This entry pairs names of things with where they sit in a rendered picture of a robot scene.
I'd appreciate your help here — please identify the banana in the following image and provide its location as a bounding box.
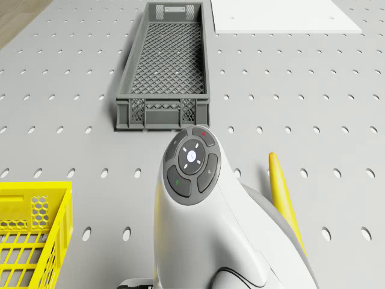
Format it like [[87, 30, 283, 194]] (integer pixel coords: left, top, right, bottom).
[[268, 152, 309, 260]]

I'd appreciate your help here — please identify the dark grey basket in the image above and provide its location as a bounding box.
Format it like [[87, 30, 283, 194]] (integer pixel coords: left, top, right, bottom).
[[115, 1, 211, 132]]

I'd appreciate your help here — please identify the yellow basket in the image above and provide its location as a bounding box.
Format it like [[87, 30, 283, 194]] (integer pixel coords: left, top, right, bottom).
[[0, 181, 74, 289]]

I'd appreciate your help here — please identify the white board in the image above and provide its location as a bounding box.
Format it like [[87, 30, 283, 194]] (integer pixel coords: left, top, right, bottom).
[[210, 0, 363, 34]]

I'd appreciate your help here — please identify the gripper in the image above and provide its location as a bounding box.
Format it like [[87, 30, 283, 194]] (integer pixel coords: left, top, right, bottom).
[[119, 278, 156, 289]]

